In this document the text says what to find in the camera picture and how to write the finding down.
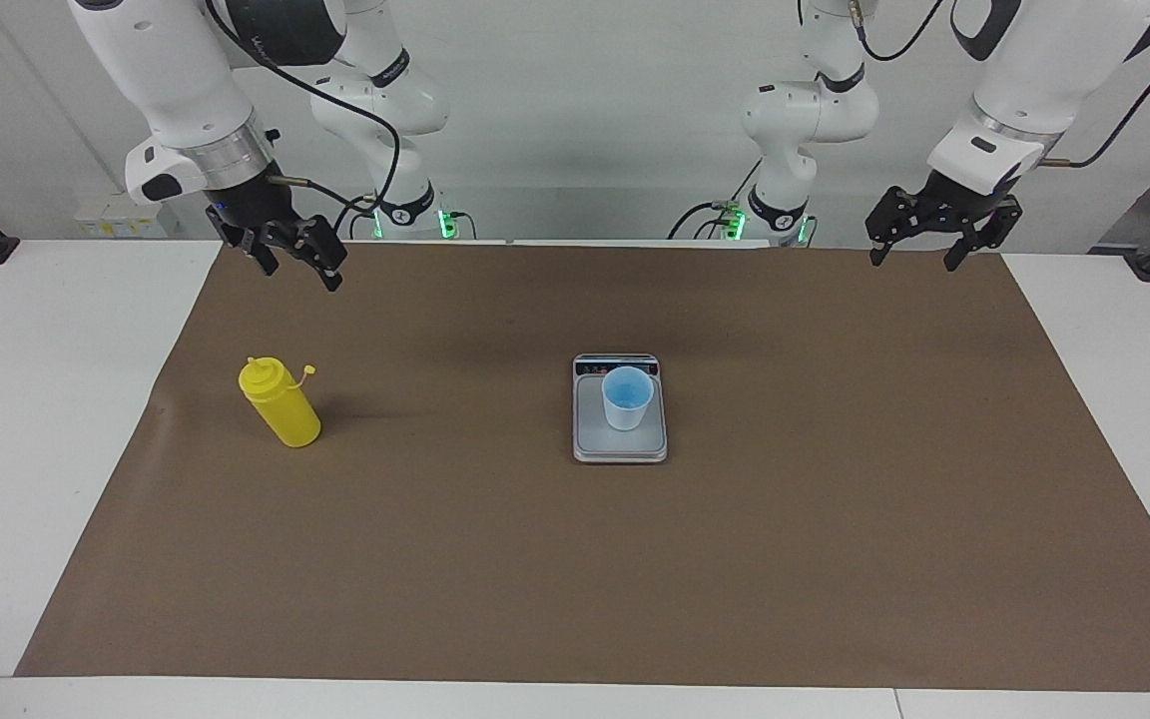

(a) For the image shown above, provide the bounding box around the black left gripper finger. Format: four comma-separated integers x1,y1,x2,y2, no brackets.
944,205,1023,273
866,188,920,268

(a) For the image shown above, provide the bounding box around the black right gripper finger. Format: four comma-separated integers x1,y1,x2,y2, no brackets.
226,235,280,278
293,215,346,293

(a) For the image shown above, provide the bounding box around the yellow squeeze seasoning bottle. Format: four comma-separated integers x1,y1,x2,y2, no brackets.
239,357,322,449

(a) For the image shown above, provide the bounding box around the light blue plastic cup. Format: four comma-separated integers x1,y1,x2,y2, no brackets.
602,365,654,432

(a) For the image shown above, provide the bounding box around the silver digital kitchen scale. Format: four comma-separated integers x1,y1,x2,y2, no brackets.
572,353,669,465

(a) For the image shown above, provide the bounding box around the brown table mat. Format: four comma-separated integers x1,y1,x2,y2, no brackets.
14,240,1150,693

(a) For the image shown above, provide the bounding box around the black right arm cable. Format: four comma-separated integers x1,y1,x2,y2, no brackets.
204,0,402,236

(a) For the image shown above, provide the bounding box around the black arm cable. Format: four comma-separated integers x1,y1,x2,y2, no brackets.
204,0,402,236
850,0,1150,169

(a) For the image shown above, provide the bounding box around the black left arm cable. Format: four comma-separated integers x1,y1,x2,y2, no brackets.
850,0,1150,169

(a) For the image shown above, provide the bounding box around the white wall socket box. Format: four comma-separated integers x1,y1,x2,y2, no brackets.
74,195,175,241

